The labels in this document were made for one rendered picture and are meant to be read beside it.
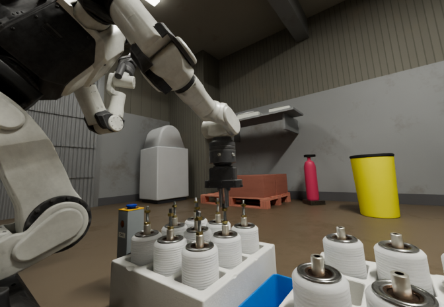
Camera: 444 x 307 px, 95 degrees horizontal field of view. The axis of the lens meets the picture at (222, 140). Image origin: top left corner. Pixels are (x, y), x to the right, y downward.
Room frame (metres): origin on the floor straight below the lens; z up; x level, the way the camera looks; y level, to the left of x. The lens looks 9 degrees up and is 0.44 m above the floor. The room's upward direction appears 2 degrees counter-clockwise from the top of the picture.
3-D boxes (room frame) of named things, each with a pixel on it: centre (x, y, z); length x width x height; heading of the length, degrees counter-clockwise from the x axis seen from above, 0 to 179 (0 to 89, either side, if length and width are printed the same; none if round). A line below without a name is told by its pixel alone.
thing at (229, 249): (0.67, 0.00, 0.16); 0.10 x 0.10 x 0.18
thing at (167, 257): (0.65, 0.17, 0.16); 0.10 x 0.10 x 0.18
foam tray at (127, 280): (0.74, 0.10, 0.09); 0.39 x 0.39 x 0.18; 54
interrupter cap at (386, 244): (0.52, -0.41, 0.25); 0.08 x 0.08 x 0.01
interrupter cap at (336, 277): (0.41, -0.17, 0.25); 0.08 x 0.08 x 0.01
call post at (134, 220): (0.85, 0.38, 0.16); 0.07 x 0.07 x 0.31; 54
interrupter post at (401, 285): (0.34, -0.26, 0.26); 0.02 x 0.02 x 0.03
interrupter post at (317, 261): (0.41, -0.17, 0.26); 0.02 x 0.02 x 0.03
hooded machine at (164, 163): (3.64, 1.03, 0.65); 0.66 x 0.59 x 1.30; 142
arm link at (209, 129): (0.69, 0.00, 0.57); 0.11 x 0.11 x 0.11; 60
